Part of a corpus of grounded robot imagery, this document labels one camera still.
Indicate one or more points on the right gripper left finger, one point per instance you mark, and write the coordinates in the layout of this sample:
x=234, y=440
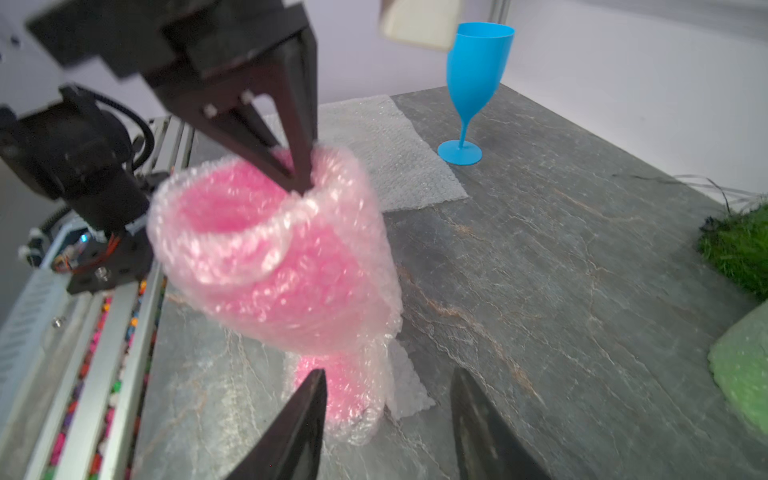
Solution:
x=291, y=447

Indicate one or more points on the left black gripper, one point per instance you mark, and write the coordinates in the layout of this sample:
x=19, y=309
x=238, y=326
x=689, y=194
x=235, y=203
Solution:
x=218, y=49

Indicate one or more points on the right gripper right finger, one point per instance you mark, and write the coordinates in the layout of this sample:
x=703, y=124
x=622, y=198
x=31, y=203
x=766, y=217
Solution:
x=486, y=446

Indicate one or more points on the blue plastic wine glass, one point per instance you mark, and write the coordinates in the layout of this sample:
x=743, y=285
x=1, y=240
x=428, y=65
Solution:
x=475, y=67

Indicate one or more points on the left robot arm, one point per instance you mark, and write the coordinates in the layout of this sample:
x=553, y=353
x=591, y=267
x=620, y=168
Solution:
x=78, y=151

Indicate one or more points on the artificial grass mat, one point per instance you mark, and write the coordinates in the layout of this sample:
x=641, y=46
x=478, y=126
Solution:
x=736, y=246

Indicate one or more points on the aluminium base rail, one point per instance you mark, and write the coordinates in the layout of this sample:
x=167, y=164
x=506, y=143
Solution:
x=74, y=368

